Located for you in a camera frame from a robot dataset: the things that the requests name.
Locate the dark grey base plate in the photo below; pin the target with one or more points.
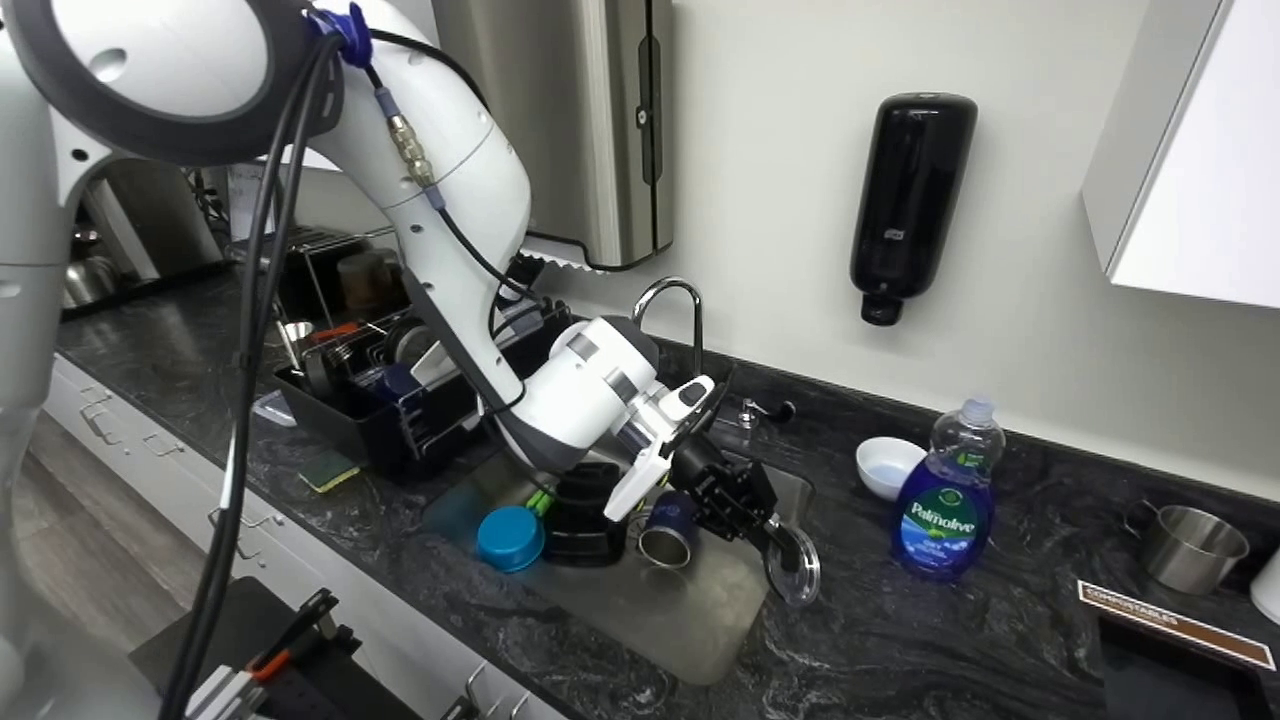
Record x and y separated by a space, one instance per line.
174 643

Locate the dark metal mug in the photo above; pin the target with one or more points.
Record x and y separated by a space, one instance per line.
671 543

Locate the blue dish soap bottle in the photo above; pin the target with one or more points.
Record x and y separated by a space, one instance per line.
944 523

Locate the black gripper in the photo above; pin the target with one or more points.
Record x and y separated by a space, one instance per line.
721 484

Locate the green sponge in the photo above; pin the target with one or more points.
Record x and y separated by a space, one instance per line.
326 470

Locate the white container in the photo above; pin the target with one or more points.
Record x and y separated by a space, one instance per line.
1264 585

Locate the blue plastic cup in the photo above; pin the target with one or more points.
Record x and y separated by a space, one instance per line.
511 543

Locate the green plastic item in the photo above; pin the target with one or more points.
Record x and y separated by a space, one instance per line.
537 502

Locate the stainless steel sink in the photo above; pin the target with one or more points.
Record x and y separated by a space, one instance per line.
694 612

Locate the black dish drying rack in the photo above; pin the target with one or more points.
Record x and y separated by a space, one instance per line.
363 415

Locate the steel paper towel dispenser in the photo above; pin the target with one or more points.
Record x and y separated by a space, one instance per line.
603 135

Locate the black container in sink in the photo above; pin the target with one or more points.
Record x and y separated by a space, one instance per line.
584 525

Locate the white ceramic bowl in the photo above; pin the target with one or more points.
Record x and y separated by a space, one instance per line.
886 464

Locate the orange black bar clamp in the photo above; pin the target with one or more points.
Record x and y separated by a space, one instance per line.
297 643

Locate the black wall soap dispenser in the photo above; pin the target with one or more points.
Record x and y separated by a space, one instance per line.
913 187

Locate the white wall cabinet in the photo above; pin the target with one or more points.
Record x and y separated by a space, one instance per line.
1186 163

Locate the small steel cup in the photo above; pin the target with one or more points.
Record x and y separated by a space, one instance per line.
1198 544

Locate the steel coffee pot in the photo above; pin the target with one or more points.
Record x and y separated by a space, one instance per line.
87 282

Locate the clear drinking glass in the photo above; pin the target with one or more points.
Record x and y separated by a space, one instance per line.
800 575

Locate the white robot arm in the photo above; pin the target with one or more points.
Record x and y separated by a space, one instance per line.
440 202

